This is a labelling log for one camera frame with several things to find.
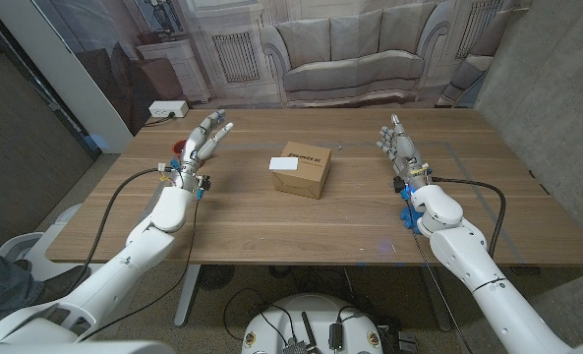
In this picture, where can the blue plastic object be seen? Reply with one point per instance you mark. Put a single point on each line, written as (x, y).
(409, 216)

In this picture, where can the white power strip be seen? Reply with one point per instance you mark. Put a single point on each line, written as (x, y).
(168, 108)

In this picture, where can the white card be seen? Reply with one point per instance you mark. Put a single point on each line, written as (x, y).
(283, 163)

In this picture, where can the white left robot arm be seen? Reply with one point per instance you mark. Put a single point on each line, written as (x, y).
(124, 265)

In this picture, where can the white floor stand base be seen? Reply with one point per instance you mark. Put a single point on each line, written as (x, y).
(40, 246)

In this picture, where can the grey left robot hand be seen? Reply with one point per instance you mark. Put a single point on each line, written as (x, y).
(192, 157)

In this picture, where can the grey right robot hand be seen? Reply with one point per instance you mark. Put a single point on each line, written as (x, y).
(405, 150)

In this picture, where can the red mug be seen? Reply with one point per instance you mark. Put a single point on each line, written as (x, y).
(179, 146)

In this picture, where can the black antenna stick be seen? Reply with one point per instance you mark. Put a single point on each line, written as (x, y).
(309, 332)

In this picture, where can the round black floor fan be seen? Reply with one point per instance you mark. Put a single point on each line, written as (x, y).
(215, 276)

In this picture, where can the person leg in jeans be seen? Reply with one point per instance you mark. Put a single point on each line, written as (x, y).
(1, 290)

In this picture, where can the black plug adapter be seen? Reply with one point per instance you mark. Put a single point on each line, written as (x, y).
(335, 336)

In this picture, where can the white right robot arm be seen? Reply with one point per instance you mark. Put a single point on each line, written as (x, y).
(478, 265)

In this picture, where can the brown cardboard box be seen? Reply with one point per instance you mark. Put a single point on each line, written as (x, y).
(303, 177)

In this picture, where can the printed living room backdrop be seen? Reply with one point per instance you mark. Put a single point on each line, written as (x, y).
(350, 49)

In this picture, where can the white robot torso base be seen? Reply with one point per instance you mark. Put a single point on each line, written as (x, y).
(310, 314)

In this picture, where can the grey table leg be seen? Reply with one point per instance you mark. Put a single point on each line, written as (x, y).
(187, 295)
(438, 300)

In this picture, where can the white robot head rim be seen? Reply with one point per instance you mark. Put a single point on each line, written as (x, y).
(75, 348)

